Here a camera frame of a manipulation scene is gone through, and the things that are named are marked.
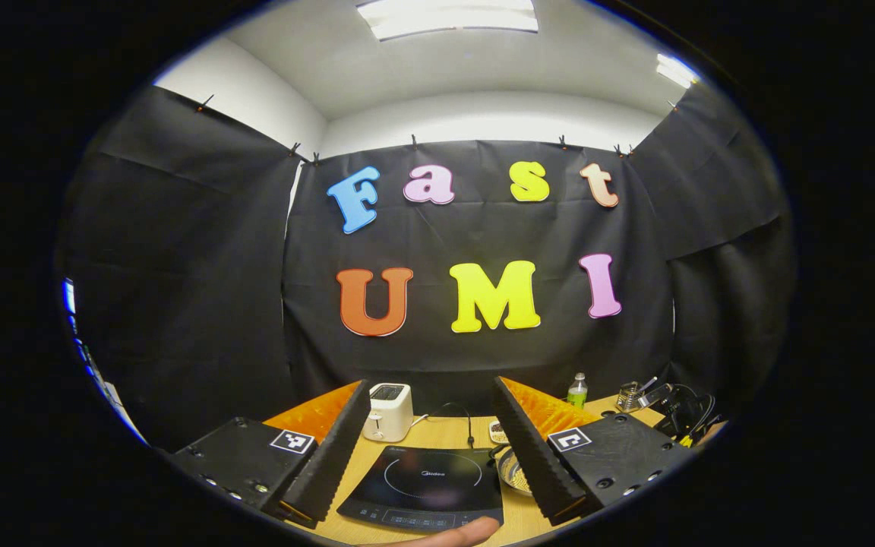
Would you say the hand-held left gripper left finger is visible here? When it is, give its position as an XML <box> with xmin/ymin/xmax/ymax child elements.
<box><xmin>170</xmin><ymin>378</ymin><xmax>374</xmax><ymax>530</ymax></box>

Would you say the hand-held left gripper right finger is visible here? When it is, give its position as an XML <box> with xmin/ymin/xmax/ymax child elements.
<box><xmin>491</xmin><ymin>375</ymin><xmax>693</xmax><ymax>527</ymax></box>

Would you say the stainless steel pot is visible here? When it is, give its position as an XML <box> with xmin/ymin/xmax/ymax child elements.
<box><xmin>497</xmin><ymin>447</ymin><xmax>533</xmax><ymax>497</ymax></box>

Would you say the black induction cooktop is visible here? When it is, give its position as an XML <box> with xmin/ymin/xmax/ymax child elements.
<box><xmin>336</xmin><ymin>444</ymin><xmax>505</xmax><ymax>533</ymax></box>

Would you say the white toaster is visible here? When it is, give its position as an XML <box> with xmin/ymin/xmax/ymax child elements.
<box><xmin>362</xmin><ymin>382</ymin><xmax>414</xmax><ymax>443</ymax></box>

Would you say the black backdrop cloth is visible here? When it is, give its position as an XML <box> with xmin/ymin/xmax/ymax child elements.
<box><xmin>54</xmin><ymin>80</ymin><xmax>799</xmax><ymax>453</ymax></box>

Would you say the small ceiling light panel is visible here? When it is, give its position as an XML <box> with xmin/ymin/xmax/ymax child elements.
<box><xmin>654</xmin><ymin>52</ymin><xmax>700</xmax><ymax>88</ymax></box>

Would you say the large ceiling light panel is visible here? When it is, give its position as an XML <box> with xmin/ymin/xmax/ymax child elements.
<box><xmin>354</xmin><ymin>0</ymin><xmax>541</xmax><ymax>41</ymax></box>

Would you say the black power cable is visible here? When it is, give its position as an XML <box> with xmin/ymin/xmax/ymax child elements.
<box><xmin>426</xmin><ymin>403</ymin><xmax>476</xmax><ymax>449</ymax></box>

